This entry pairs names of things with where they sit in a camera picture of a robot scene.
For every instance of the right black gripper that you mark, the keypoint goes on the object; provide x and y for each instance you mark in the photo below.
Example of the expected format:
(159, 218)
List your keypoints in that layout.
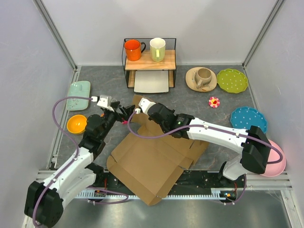
(170, 110)

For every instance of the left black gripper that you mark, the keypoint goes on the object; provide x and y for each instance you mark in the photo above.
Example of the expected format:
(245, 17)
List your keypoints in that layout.
(127, 111)

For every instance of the brown cardboard paper box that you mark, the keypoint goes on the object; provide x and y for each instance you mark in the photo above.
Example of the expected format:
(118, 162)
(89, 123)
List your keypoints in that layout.
(149, 164)

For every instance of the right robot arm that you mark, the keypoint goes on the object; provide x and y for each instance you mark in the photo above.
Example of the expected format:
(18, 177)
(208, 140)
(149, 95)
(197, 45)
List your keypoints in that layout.
(250, 144)

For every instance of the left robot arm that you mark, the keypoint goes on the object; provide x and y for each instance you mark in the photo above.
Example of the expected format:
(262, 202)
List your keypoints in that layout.
(46, 200)

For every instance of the white square plate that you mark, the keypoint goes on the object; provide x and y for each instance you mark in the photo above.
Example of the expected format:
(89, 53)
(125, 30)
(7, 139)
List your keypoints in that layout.
(151, 82)

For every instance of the beige saucer plate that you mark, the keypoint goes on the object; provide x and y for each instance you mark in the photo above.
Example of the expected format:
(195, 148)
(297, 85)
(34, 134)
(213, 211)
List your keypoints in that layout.
(191, 82)

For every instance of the mint green tray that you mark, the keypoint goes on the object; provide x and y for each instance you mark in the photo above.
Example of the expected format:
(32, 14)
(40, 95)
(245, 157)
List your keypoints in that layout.
(79, 89)

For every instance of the orange bowl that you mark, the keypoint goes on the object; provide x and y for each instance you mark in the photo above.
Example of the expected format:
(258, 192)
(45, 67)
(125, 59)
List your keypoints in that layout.
(77, 124)

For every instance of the pink flower toy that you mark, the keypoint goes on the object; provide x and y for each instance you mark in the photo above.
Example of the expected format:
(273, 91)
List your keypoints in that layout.
(214, 102)

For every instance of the beige ceramic cup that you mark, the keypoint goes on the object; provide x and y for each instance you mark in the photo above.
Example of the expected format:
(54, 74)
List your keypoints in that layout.
(203, 77)

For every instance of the orange mug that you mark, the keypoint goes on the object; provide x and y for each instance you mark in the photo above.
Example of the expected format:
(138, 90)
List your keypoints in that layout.
(134, 49)

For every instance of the light green mug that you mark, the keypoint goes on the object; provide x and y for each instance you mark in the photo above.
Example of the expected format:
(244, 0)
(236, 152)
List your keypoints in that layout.
(157, 49)

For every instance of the green dotted plate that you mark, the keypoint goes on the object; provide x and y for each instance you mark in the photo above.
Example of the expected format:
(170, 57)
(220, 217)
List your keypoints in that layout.
(232, 81)

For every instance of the blue dotted plate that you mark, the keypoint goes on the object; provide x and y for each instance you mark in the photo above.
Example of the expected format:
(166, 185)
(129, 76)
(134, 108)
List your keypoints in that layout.
(245, 117)

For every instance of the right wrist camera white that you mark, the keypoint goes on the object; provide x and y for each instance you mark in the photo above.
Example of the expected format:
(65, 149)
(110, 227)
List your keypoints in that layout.
(144, 106)

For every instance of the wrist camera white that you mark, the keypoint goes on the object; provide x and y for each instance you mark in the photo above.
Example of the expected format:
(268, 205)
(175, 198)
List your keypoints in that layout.
(144, 106)
(103, 101)

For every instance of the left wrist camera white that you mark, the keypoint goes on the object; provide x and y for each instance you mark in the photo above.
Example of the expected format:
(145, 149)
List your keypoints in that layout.
(103, 101)

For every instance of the black wire shelf rack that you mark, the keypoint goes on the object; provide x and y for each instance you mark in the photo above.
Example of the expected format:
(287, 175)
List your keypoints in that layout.
(146, 63)

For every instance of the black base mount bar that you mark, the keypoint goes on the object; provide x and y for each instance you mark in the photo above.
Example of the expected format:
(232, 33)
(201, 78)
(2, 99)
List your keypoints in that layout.
(191, 182)

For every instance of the white cable duct rail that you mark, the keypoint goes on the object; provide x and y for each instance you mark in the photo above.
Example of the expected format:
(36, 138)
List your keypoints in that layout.
(91, 194)

